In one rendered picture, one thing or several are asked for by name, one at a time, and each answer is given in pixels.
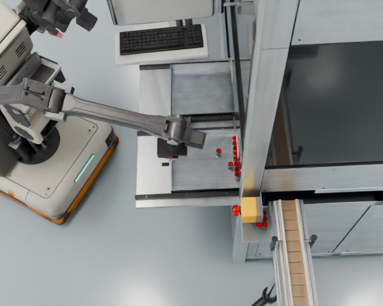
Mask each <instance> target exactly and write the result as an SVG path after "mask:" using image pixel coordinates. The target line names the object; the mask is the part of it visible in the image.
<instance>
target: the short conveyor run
mask: <svg viewBox="0 0 383 306"><path fill-rule="evenodd" d="M268 208H269V217H270V223H271V234H272V240H271V244H270V248H271V251H272V258H273V264H274V275H275V286H276V293H277V304H278V306H319V305H318V300H317V292H316V283H315V279H314V270H313V265H312V258H311V248H312V246H313V245H314V243H315V241H316V240H317V236H316V235H315V234H313V235H312V236H311V238H310V239H309V237H308V229H307V224H306V216H305V207H304V203H303V200H299V199H296V200H286V201H281V200H278V201H270V202H269V205H268ZM274 211H275V212H274ZM275 221H276V222H275Z"/></svg>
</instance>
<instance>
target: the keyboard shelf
mask: <svg viewBox="0 0 383 306"><path fill-rule="evenodd" d="M164 27H169V21H162V22H151V23H144V24H133V31H134V30H145V29H157V28H164ZM201 31H202V40H203V47H199V48H192V49H181V50H169V51H163V52H151V53H139V54H132V55H120V36H119V33H116V34H115V40H116V66H130V65H136V64H140V63H147V62H159V61H179V60H190V59H197V58H208V57H209V46H208V40H207V32H206V26H205V24H201Z"/></svg>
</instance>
